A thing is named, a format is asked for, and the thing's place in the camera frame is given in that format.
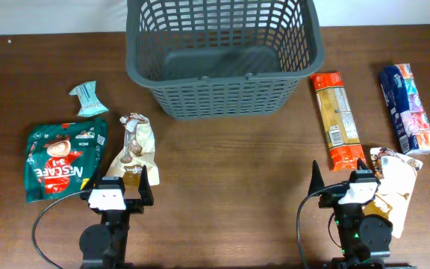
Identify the orange spaghetti pasta packet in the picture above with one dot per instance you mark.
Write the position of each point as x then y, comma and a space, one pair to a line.
338, 122

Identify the green Nescafe coffee bag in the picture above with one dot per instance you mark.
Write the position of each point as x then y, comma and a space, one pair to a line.
61, 158

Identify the beige chocolate snack pouch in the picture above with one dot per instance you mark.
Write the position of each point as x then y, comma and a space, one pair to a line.
138, 152

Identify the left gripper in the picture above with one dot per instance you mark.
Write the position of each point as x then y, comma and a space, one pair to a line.
146, 196

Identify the light teal tissue packet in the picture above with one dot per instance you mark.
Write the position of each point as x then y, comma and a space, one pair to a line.
90, 104

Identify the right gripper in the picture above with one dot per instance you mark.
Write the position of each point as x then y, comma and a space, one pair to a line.
316, 181

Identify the cream snack pouch right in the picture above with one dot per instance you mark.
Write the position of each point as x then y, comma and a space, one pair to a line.
397, 174

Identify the blue tissue multipack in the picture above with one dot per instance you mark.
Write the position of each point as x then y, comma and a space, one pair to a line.
407, 114

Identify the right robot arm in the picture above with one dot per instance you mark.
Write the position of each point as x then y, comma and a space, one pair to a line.
364, 238

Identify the grey plastic basket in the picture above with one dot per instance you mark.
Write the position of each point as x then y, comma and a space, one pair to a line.
216, 58

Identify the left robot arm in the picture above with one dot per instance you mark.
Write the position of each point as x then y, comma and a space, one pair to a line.
103, 245

